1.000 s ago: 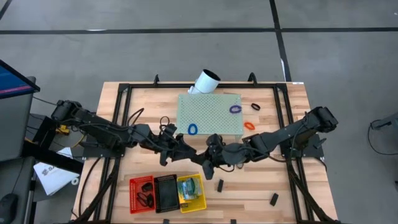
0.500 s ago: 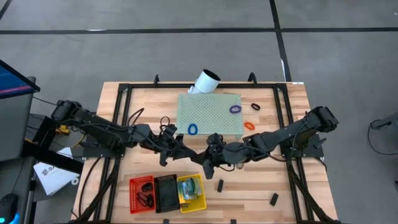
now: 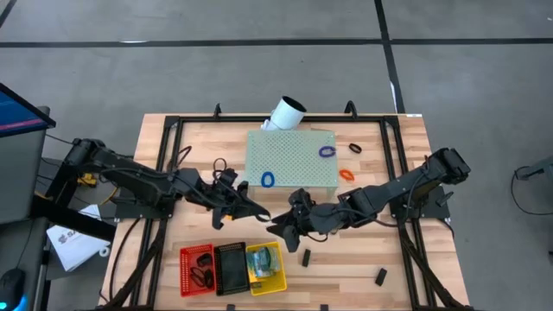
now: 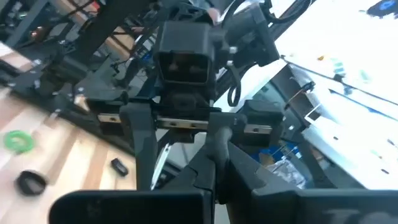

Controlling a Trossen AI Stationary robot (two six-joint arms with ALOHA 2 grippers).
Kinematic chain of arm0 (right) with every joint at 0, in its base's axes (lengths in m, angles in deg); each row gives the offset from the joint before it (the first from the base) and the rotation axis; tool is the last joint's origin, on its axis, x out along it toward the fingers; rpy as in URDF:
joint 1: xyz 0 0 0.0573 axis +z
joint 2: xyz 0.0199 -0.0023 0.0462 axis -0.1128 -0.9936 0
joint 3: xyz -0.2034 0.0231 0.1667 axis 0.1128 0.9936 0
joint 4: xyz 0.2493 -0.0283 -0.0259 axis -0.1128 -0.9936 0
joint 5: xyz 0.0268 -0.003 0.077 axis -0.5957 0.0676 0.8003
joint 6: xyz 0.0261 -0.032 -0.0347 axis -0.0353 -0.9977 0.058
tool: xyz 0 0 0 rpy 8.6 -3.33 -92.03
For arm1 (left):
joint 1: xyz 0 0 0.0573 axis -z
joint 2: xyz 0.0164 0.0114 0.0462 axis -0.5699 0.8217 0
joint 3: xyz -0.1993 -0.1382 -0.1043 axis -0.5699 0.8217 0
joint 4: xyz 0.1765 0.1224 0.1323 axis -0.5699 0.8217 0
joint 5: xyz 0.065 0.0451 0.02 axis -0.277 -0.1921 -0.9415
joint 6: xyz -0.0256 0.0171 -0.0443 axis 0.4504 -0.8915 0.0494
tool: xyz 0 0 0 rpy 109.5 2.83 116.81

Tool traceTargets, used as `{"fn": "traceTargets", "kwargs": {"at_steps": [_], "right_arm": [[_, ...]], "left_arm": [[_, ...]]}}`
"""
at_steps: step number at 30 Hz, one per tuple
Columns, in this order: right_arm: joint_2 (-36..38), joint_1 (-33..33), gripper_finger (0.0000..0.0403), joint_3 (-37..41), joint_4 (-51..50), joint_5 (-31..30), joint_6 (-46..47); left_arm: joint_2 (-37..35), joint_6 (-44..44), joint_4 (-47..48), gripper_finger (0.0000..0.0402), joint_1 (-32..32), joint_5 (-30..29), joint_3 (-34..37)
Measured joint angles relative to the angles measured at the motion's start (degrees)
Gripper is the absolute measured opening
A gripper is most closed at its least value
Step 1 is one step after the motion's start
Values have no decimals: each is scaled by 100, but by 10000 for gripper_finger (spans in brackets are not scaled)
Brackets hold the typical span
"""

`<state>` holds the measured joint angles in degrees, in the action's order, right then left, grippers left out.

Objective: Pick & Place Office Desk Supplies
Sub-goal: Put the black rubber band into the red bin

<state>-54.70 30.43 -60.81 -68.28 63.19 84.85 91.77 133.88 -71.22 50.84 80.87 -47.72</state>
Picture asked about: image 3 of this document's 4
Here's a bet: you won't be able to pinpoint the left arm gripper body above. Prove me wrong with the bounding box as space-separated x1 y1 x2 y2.
202 183 243 215

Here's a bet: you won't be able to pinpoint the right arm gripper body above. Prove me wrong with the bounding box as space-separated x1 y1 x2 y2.
291 200 342 237

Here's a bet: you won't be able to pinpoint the yellow slotted plastic basket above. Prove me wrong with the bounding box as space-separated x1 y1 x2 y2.
245 240 289 297

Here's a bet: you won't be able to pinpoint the black desk bar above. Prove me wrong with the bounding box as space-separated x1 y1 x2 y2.
29 194 118 243

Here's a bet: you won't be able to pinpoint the dark grey desk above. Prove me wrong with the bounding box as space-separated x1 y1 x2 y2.
0 215 49 311

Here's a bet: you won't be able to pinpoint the grey desk cabinet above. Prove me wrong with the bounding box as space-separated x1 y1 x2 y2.
0 127 49 225

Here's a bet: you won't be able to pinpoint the black slotted plastic basket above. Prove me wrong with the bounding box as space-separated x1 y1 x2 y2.
213 241 251 297

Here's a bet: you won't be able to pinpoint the red slotted plastic basket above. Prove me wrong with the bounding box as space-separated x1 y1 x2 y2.
179 244 217 298

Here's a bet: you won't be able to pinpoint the white cylindrical tube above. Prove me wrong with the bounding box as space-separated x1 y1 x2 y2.
260 95 308 132

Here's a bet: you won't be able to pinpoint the small white paper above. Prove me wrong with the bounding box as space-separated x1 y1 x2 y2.
77 203 103 221

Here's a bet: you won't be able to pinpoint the white paper sheets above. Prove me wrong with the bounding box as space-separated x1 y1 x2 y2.
45 223 111 273

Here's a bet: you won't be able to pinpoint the black computer mouse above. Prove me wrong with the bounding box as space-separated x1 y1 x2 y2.
0 267 27 310

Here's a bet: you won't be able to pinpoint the computer monitor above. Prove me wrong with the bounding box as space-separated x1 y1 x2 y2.
0 81 57 139

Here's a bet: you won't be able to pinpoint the grey floor stand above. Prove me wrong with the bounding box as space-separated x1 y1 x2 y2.
527 154 553 179

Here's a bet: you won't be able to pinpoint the black aluminium table frame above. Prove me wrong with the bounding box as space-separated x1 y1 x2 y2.
99 101 472 311

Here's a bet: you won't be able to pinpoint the yellow cable connector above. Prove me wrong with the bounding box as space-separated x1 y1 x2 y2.
76 171 99 188

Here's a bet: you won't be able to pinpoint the black floor cable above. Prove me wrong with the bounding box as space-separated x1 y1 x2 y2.
511 165 553 217

